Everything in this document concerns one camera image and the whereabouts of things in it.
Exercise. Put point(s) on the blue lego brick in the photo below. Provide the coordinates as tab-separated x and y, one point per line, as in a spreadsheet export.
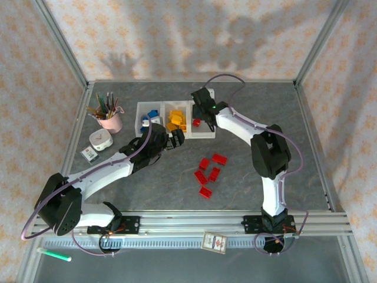
144	128
152	113

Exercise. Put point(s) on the green white marker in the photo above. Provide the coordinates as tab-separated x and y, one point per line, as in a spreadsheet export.
54	254

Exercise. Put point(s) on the brown pencil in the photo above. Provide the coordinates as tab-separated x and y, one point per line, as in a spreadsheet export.
94	115

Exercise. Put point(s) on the aluminium side rail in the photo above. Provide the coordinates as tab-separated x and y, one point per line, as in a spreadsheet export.
308	118
80	123

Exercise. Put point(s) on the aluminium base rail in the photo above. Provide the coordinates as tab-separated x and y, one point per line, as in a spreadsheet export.
191	222

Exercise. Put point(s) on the yellow pencil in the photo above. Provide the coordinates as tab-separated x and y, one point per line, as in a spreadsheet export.
93	109

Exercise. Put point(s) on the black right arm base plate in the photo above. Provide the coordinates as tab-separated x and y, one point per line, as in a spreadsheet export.
250	224

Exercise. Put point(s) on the green pencil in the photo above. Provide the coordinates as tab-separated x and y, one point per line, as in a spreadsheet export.
100	101

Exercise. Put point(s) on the red lego brick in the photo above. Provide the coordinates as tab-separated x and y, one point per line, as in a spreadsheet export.
214	174
205	192
201	177
196	121
219	159
204	163

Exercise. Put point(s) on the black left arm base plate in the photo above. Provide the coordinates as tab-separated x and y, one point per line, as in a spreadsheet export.
132	225

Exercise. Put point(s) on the reddish pencil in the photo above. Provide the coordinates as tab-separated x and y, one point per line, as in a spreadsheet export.
115	105

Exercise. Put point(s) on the pink pencil cup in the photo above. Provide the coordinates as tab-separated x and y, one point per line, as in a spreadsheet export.
110	122

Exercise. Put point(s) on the aluminium frame post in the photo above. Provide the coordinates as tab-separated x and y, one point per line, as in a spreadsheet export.
322	41
62	41

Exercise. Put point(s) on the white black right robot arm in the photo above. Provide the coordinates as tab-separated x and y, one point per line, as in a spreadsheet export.
271	194

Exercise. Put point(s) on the small white red card box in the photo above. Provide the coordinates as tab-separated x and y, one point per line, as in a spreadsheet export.
89	153

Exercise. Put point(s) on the dark pencil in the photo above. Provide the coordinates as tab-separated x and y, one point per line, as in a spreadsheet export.
112	101

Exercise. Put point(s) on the small white round container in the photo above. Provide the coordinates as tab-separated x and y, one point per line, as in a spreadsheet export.
100	139

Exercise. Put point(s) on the small printed card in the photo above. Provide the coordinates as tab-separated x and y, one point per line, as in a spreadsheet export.
214	242

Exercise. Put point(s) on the grey pencil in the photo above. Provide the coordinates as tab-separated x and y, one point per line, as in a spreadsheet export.
108	101

